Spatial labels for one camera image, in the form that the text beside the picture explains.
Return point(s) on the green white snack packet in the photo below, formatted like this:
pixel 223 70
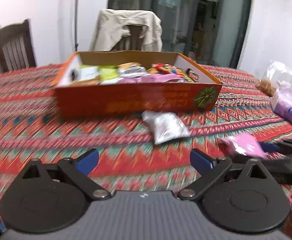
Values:
pixel 108 73
pixel 86 72

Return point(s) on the wooden chair under jacket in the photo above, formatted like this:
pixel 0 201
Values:
pixel 133 41

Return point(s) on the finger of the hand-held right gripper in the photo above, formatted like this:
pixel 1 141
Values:
pixel 270 147
pixel 238 158

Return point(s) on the orange cardboard box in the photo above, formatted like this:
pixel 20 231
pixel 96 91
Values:
pixel 136 100

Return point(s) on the white silver snack packet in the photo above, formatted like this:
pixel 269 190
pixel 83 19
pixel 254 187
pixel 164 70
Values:
pixel 164 127

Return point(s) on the patterned red tablecloth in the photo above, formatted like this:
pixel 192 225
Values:
pixel 61 135

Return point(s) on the purple tissue pack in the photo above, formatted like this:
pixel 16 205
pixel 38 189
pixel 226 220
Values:
pixel 288 102

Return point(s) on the clear bread bag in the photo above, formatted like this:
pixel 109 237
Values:
pixel 268 85

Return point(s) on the white black chips packet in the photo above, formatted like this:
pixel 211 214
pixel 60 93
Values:
pixel 133 70

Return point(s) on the dark wooden chair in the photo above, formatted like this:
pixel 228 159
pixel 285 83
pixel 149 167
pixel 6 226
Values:
pixel 13 47

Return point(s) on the sliding glass door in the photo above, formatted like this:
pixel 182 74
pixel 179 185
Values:
pixel 180 17

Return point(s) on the beige jacket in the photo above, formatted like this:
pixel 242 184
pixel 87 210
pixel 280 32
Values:
pixel 111 27

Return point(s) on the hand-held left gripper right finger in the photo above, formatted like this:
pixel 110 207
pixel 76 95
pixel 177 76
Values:
pixel 200 161

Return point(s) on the pink snack packet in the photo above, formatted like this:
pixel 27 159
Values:
pixel 245 145
pixel 148 79

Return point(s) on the pile of assorted snack packets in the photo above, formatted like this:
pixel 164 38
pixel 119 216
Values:
pixel 171 71

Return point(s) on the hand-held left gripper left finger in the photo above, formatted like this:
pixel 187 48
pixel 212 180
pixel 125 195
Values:
pixel 88 161

